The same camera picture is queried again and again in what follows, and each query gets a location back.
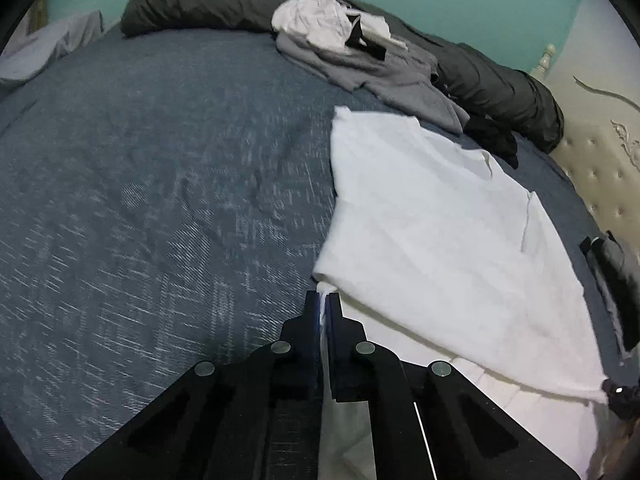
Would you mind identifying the white long-sleeve shirt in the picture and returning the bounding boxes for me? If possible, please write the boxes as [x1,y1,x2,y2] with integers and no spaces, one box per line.
[312,106,618,480]

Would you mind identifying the grey garment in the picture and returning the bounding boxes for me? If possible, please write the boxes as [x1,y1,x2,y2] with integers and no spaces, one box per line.
[275,30,471,135]

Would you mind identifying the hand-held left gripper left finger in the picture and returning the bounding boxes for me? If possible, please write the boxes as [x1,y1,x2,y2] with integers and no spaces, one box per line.
[62,289,322,480]

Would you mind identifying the light grey sheet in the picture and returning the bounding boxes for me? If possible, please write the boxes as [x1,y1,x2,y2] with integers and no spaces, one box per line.
[0,10,106,92]

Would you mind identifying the folded clothes stack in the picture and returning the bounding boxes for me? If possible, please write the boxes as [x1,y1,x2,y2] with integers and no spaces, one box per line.
[580,230,640,361]

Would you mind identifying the wooden frame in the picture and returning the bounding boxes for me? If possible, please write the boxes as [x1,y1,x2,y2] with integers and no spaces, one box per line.
[31,0,51,31]

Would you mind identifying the cream tufted headboard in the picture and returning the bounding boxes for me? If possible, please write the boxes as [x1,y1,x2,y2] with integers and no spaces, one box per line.
[542,50,640,281]

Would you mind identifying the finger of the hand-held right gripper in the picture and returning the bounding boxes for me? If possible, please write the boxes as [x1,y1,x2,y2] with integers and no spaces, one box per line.
[601,379,633,418]

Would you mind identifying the white garment with black trim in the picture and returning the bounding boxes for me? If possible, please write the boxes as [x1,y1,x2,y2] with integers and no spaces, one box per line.
[271,0,408,61]

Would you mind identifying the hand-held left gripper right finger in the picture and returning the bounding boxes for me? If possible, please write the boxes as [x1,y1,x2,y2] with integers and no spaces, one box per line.
[324,292,583,480]

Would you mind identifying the dark grey duvet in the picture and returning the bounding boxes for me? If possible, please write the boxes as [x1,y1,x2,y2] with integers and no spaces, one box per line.
[120,0,565,155]

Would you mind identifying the cream bedpost finial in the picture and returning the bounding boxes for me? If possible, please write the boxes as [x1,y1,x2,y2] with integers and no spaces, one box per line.
[530,42,557,81]

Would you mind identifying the bed with blue sheet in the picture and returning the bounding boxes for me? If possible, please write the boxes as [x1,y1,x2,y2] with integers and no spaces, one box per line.
[0,25,626,480]

